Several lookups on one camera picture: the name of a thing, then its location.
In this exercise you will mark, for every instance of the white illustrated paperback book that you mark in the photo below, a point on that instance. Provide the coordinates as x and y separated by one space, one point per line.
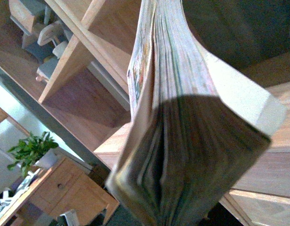
198 123

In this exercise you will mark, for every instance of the small wooden side cabinet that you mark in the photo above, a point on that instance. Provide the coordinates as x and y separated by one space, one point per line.
64 187

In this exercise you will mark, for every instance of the green potted plant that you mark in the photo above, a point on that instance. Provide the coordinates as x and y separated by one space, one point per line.
31 149

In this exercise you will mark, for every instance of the wooden chair with grey cushion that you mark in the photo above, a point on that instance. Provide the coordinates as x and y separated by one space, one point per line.
45 36

